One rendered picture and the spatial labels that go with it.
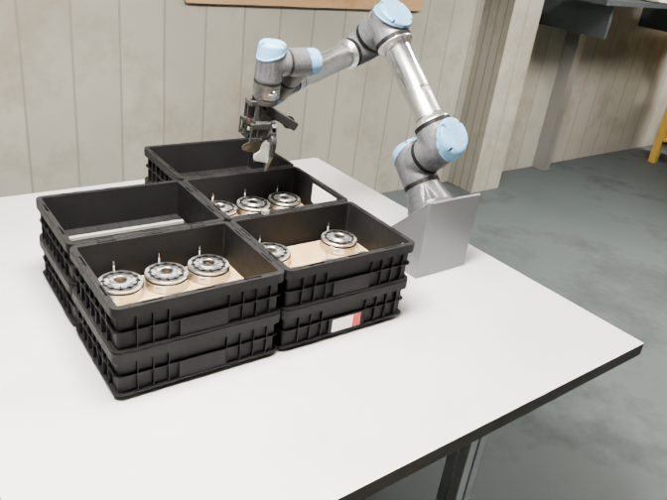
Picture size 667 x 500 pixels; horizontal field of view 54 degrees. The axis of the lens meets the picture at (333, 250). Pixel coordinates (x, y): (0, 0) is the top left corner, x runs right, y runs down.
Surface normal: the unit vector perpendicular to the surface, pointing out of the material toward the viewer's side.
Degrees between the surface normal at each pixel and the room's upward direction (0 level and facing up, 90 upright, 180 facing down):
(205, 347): 90
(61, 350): 0
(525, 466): 0
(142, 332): 90
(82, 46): 90
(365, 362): 0
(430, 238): 90
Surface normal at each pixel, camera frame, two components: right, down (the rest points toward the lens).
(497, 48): -0.80, 0.18
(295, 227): 0.57, 0.43
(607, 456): 0.12, -0.89
